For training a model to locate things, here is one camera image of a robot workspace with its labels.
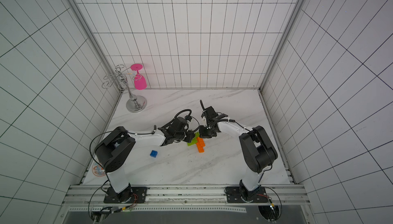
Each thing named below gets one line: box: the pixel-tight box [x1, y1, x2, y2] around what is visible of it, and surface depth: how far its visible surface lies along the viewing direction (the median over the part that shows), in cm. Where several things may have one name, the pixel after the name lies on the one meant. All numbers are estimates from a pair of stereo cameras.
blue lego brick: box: [149, 149, 159, 159], surface depth 87 cm
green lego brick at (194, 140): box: [187, 135, 200, 147], surface depth 91 cm
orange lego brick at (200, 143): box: [196, 137, 206, 150], surface depth 91 cm
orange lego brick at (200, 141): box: [196, 136, 206, 145], surface depth 91 cm
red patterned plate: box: [92, 161, 106, 177], surface depth 79 cm
